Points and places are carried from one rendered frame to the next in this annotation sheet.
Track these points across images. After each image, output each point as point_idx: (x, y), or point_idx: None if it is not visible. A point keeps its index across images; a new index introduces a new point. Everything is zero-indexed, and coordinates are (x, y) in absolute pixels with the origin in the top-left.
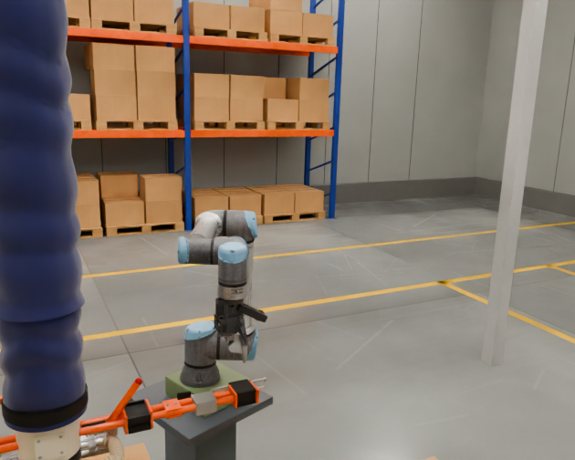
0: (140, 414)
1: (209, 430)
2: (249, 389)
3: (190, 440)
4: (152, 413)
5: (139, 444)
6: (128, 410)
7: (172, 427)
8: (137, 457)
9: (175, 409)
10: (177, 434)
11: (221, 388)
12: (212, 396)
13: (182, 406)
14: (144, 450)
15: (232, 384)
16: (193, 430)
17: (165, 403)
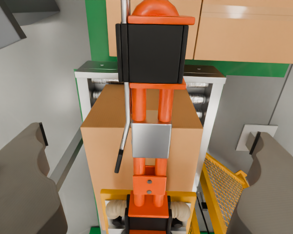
0: (159, 220)
1: (1, 6)
2: (176, 43)
3: (21, 37)
4: (168, 211)
5: (82, 131)
6: (141, 227)
7: None
8: (105, 137)
9: (165, 184)
10: (5, 46)
11: (130, 101)
12: (156, 128)
13: (160, 173)
14: (95, 129)
15: (133, 78)
16: (1, 29)
17: (143, 191)
